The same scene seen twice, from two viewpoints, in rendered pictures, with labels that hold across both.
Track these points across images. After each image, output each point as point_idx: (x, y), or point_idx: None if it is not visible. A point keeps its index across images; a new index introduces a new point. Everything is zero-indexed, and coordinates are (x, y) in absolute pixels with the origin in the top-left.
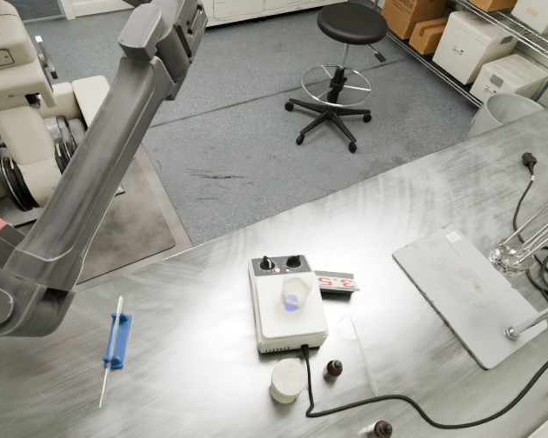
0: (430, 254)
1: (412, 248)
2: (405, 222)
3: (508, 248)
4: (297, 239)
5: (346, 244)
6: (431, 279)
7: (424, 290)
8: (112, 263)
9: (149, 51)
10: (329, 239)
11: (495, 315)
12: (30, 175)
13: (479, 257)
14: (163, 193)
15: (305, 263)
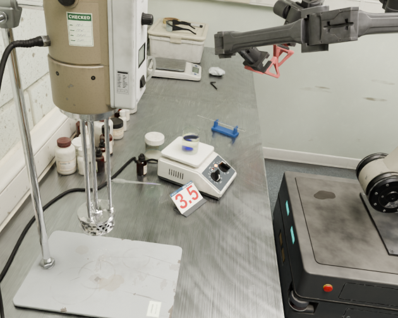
0: (156, 271)
1: (173, 264)
2: (203, 288)
3: (104, 209)
4: (239, 207)
5: (213, 229)
6: (137, 252)
7: (134, 240)
8: (312, 225)
9: (302, 14)
10: (226, 223)
11: (67, 268)
12: (374, 163)
13: (114, 311)
14: (384, 280)
15: (210, 180)
